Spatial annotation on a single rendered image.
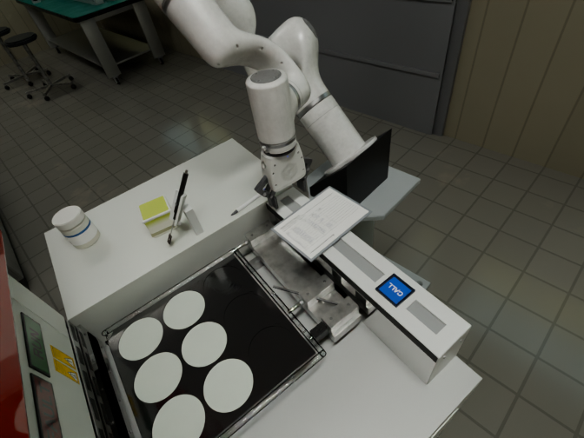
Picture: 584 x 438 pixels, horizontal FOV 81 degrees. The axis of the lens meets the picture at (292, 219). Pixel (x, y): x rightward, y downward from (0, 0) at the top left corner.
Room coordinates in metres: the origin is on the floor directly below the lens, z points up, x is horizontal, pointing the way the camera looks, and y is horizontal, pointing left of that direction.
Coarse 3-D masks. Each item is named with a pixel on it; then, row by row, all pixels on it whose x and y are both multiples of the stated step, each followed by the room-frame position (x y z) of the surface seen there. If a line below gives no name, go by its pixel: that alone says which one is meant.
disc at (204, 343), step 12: (204, 324) 0.39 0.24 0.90; (216, 324) 0.39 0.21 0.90; (192, 336) 0.37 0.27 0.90; (204, 336) 0.36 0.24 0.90; (216, 336) 0.36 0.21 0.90; (192, 348) 0.34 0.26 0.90; (204, 348) 0.34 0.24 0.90; (216, 348) 0.33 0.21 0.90; (192, 360) 0.32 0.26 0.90; (204, 360) 0.31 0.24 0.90
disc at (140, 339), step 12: (132, 324) 0.43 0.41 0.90; (144, 324) 0.42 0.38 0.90; (156, 324) 0.42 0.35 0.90; (132, 336) 0.40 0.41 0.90; (144, 336) 0.39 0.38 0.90; (156, 336) 0.39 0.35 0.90; (120, 348) 0.38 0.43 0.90; (132, 348) 0.37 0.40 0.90; (144, 348) 0.36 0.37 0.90; (132, 360) 0.34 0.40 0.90
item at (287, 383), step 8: (320, 352) 0.28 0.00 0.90; (312, 360) 0.27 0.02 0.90; (320, 360) 0.27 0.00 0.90; (304, 368) 0.25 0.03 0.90; (296, 376) 0.24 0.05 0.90; (280, 384) 0.24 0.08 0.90; (288, 384) 0.23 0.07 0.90; (272, 392) 0.22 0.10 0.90; (280, 392) 0.22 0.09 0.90; (264, 400) 0.21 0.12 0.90; (272, 400) 0.21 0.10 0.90; (256, 408) 0.20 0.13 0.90; (240, 424) 0.18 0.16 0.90; (224, 432) 0.17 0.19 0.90; (232, 432) 0.17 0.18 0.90
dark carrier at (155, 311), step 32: (192, 288) 0.50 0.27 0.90; (224, 288) 0.48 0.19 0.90; (256, 288) 0.46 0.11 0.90; (160, 320) 0.43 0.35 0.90; (224, 320) 0.40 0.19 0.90; (256, 320) 0.38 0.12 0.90; (288, 320) 0.36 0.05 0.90; (160, 352) 0.35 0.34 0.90; (224, 352) 0.32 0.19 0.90; (256, 352) 0.31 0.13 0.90; (288, 352) 0.29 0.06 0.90; (128, 384) 0.29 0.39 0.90; (192, 384) 0.27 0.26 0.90; (256, 384) 0.24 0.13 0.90; (224, 416) 0.20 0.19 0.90
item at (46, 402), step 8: (40, 384) 0.23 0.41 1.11; (48, 384) 0.24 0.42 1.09; (40, 392) 0.22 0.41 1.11; (48, 392) 0.22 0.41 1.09; (40, 400) 0.20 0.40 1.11; (48, 400) 0.21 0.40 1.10; (40, 408) 0.19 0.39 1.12; (48, 408) 0.20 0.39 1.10; (40, 416) 0.18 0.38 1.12; (48, 416) 0.18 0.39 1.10; (56, 416) 0.19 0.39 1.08; (48, 424) 0.17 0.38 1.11; (56, 424) 0.18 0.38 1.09; (48, 432) 0.16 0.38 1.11; (56, 432) 0.17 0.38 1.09
